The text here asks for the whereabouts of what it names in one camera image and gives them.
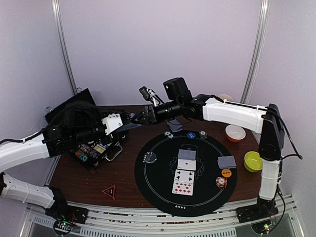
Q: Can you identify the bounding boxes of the deck of blue cards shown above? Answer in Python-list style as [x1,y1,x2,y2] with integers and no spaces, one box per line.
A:
[114,123,141,134]

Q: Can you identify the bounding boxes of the dealt blue card top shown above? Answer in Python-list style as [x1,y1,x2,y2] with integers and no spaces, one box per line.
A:
[167,122,183,133]

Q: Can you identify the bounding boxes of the dealt blue card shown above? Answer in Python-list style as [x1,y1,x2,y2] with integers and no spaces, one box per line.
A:
[167,122,183,133]
[218,159,237,169]

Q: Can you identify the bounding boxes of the blue small blind button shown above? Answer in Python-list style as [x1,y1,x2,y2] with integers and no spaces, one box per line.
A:
[187,132,196,139]

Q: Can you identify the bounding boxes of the clear acrylic dealer button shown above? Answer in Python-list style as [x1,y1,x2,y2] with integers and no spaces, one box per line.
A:
[144,152,157,163]

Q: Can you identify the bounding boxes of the face down community card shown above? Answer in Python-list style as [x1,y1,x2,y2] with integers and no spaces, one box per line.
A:
[177,149,197,160]

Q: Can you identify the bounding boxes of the ace of diamonds card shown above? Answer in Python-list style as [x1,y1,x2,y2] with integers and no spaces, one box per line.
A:
[177,158,196,171]

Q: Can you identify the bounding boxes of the four of clubs card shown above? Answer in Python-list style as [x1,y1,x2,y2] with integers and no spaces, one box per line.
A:
[174,169,195,183]

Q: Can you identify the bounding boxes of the orange big blind button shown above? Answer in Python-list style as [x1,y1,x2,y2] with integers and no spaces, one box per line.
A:
[221,168,232,179]

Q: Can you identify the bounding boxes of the ten of diamonds card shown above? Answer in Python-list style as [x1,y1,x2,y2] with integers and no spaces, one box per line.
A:
[172,181,194,196]

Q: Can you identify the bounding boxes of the orange poker chip stack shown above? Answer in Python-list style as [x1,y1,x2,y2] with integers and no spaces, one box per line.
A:
[215,177,227,188]

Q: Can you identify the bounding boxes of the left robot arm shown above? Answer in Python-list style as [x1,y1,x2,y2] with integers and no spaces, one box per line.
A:
[0,101,130,219]

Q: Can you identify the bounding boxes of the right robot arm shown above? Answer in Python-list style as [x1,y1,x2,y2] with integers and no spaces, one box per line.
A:
[132,78,285,218]

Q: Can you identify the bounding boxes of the poker chip rows in case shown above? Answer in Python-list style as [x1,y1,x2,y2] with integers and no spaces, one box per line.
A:
[75,141,111,162]

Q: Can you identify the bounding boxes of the black poker chip case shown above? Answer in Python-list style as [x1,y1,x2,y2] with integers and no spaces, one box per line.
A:
[43,89,128,171]

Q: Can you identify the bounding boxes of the patterned ceramic mug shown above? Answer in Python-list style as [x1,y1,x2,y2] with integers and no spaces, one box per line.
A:
[218,94,234,102]

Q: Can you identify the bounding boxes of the orange white bowl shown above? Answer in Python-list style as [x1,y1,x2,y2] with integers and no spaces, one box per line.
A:
[225,124,246,143]

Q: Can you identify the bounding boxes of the red black triangular token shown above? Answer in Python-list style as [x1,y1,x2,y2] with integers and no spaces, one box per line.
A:
[102,185,116,199]

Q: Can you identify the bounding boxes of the round black poker mat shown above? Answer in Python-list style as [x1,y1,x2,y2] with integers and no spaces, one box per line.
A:
[134,130,237,217]

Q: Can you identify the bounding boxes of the yellow green bowl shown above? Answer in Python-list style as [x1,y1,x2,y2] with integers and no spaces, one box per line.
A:
[244,151,263,173]

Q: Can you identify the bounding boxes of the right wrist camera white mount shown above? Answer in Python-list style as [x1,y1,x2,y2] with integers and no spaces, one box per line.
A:
[139,86,164,107]

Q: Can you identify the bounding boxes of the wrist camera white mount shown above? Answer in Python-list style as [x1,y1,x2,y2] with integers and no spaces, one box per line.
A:
[101,112,133,135]
[139,86,164,107]

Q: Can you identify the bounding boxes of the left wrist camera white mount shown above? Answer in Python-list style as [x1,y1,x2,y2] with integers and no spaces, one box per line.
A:
[101,112,133,135]

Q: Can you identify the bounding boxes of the aluminium front rail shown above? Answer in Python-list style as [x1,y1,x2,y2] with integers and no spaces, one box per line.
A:
[18,195,305,237]

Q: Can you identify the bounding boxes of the right aluminium post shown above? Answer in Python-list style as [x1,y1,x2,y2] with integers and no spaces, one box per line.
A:
[240,0,271,104]

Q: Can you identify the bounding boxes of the aluminium post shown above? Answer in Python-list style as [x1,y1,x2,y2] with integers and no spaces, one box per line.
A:
[51,0,77,95]
[240,0,271,104]

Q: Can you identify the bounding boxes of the left aluminium post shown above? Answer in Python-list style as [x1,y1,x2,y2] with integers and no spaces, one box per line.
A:
[51,0,77,95]

